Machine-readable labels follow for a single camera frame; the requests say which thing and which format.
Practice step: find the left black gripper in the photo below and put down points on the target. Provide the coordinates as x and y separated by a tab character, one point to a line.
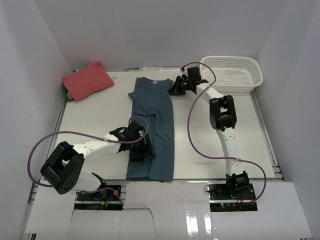
146	149

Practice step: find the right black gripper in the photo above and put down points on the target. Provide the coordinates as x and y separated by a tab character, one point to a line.
175	90

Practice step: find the blue t shirt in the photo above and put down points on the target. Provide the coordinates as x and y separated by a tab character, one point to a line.
152	101

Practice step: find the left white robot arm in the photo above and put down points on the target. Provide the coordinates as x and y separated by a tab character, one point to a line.
63	168

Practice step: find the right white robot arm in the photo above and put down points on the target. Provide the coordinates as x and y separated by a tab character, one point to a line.
223	119

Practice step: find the white plastic laundry basket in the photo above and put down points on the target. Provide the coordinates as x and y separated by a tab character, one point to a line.
237	74

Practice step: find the folded red t shirt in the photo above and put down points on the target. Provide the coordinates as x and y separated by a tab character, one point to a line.
86	81

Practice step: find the folded green t shirt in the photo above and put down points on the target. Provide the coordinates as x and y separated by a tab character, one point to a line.
68	97

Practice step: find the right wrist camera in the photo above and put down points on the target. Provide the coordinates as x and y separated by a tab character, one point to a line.
184	71

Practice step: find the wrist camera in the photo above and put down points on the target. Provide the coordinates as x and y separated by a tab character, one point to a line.
184	71
135	129

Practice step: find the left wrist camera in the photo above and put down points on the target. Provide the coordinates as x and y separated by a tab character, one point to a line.
135	129

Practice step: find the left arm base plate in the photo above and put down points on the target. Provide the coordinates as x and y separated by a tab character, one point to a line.
105	200

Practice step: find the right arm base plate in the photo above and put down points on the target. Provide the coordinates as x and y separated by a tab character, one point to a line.
222	201

